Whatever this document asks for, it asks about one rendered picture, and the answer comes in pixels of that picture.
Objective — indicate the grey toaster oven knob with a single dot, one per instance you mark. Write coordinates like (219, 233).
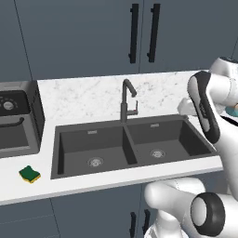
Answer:
(8, 105)

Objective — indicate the black toaster oven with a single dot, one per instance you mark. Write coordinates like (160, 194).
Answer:
(18, 124)

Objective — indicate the dark grey double sink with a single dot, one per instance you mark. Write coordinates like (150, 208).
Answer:
(93, 145)

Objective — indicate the grey wall cupboard door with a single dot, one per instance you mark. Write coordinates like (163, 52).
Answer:
(77, 37)
(192, 31)
(12, 40)

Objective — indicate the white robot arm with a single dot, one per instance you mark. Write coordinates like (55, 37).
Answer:
(226, 217)

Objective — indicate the green and yellow sponge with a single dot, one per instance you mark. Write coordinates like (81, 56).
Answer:
(29, 174)

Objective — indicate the teal pan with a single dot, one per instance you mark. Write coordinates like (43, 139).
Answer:
(232, 110)

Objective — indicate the dark grey tap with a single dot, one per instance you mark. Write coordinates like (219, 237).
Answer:
(124, 102)

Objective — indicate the grey base cupboard door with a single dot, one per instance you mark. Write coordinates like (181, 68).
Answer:
(148, 201)
(96, 214)

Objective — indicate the grey base drawer front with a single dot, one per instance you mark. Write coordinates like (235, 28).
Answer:
(24, 209)

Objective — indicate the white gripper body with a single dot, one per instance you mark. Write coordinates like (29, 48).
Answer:
(186, 106)

